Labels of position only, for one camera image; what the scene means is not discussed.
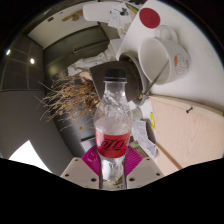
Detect grey pot saucer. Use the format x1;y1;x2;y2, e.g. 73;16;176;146
118;51;153;103

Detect large ceiling light panel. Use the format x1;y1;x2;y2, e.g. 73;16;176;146
8;139;53;174

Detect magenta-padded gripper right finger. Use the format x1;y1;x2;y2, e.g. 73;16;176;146
122;145;165;190

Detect printed paper sheet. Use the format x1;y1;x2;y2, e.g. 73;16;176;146
131;119;158;158

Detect stack of books and papers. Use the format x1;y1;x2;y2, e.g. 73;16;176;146
108;8;133;29

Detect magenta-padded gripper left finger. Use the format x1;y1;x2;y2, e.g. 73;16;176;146
60;146;104;190

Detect brown wooden figure statue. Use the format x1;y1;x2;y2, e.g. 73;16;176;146
61;9;84;23

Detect small round white container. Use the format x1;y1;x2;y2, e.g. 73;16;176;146
131;106;144;122

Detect clear bottle with red label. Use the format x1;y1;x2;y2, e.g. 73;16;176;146
93;68;134;183

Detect small yellow note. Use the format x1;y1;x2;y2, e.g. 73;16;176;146
149;112;157;130

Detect dark grey plant pot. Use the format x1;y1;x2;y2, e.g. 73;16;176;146
89;60;142;101

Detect dried brown plant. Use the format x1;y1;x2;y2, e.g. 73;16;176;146
36;74;101;123

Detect white printed mug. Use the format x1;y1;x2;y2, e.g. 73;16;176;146
137;24;191;86

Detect flat round red coaster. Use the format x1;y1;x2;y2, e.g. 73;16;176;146
138;7;162;30

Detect recessed ceiling spotlights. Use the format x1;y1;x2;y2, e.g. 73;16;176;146
4;48;37;65

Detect metal spoon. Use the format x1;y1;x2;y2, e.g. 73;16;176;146
139;59;170;101

